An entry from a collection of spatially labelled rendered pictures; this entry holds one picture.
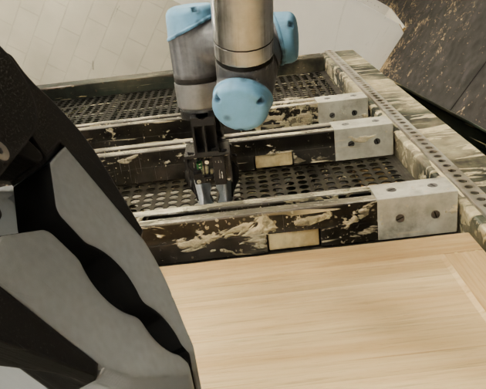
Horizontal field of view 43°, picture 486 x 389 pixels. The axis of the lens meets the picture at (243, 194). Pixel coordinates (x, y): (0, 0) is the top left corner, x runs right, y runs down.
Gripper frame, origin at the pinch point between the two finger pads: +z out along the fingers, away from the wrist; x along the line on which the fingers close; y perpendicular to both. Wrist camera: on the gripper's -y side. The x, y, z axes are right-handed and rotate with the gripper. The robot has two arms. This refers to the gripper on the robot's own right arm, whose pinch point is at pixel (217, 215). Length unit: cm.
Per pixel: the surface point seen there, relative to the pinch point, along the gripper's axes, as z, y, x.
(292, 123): 0, -50, 19
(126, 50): 48, -496, -94
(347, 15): 16, -337, 87
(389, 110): -2, -42, 41
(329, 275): 0.6, 22.7, 15.5
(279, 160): 1.2, -26.7, 13.1
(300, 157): 1.0, -26.5, 17.5
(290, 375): 0.3, 42.7, 8.0
